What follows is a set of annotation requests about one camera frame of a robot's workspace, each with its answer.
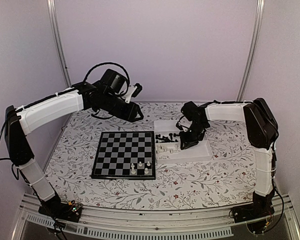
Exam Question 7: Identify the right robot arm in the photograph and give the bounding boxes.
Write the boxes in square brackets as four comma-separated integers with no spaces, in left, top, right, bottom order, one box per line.
[175,97,279,218]

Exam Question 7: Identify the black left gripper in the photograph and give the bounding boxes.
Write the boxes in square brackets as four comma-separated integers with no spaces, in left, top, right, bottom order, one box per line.
[101,92,145,123]

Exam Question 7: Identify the black grey chessboard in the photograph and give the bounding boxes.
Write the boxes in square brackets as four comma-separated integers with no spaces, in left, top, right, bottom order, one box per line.
[91,131,156,180]

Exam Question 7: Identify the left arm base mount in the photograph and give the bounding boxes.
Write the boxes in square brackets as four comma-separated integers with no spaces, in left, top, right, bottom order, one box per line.
[38,197,83,223]

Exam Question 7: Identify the floral table mat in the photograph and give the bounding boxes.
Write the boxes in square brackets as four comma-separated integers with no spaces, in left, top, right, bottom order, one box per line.
[39,101,276,210]

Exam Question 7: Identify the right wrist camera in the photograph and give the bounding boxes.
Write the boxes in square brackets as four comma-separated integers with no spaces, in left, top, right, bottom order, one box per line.
[175,118,188,132]

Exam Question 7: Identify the black chess pieces pile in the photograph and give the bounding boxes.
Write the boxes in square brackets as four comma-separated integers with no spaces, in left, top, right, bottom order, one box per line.
[154,132,180,143]

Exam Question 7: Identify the right metal frame post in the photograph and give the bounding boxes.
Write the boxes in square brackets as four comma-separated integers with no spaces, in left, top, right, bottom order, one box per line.
[236,0,265,102]

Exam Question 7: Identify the white chess pieces pile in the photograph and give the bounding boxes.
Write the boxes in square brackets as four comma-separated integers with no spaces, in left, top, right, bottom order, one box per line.
[155,144,181,160]

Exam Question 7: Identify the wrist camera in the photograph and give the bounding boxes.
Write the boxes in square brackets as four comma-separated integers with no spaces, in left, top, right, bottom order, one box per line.
[122,83,143,104]
[175,118,188,132]

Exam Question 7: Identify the white plastic tray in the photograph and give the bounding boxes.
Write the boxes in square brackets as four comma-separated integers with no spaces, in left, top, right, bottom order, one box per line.
[153,120,213,164]

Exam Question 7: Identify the metal frame post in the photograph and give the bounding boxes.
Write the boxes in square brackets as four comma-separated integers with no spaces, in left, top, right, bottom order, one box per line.
[236,0,265,102]
[46,0,72,87]

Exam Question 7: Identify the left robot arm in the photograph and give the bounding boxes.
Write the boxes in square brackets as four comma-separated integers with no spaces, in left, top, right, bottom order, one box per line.
[0,62,144,217]

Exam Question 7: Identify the left metal frame post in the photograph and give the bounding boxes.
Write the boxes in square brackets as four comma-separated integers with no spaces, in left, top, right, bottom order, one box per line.
[46,0,72,87]

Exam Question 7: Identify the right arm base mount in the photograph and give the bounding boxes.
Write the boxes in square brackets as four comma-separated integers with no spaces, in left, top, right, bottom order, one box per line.
[228,203,275,235]

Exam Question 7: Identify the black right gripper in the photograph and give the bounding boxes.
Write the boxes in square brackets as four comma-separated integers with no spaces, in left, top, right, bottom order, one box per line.
[179,121,208,150]

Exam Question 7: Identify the aluminium front rail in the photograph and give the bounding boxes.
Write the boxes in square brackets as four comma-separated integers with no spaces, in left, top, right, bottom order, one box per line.
[12,194,300,240]

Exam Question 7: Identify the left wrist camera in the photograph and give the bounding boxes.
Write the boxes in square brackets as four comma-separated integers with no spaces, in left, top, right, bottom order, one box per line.
[122,83,143,104]

